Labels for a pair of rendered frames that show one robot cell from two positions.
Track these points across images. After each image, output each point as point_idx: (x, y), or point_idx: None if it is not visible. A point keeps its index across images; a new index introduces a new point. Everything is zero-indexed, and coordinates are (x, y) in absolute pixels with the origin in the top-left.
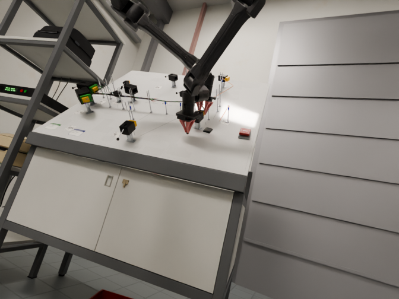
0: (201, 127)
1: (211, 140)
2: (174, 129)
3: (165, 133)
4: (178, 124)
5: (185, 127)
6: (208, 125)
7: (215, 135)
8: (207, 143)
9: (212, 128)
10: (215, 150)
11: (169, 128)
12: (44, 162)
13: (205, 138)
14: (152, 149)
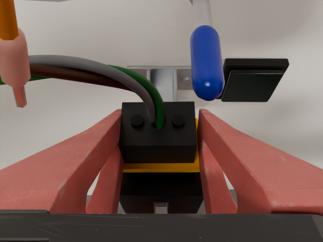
0: (189, 73)
1: (287, 126)
2: (37, 121)
3: (40, 146)
4: (3, 87)
5: (155, 210)
6: (229, 23)
7: (316, 96)
8: (272, 142)
9: (285, 44)
10: (314, 154)
11: (11, 124)
12: None
13: (250, 125)
14: (92, 186)
